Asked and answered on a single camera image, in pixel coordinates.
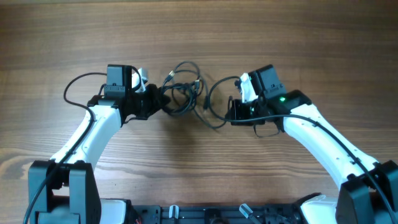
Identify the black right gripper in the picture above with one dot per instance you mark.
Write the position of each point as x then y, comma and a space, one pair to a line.
237, 109

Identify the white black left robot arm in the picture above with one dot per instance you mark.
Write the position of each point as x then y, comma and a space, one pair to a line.
63, 189

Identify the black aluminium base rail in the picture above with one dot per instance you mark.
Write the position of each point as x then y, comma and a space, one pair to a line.
268, 213

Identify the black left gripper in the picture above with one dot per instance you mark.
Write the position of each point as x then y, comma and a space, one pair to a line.
156, 99

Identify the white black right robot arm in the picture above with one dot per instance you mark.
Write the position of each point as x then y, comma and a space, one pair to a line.
367, 189

